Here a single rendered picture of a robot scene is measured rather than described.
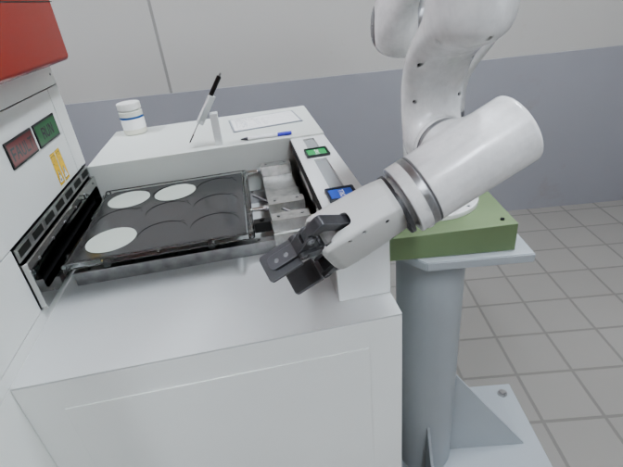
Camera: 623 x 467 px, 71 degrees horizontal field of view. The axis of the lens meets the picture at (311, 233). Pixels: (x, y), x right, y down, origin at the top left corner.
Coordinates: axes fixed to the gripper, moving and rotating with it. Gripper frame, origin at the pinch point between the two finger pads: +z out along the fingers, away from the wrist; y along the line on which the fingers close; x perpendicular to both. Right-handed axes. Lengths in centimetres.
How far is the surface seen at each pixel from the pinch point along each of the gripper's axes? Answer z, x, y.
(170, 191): 24, -49, -42
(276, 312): 9.4, -3.3, -24.8
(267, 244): 7.3, -20.4, -36.6
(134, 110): 27, -88, -52
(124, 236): 31, -34, -25
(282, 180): -1, -40, -52
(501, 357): -32, 28, -140
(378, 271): -9.4, -0.4, -26.8
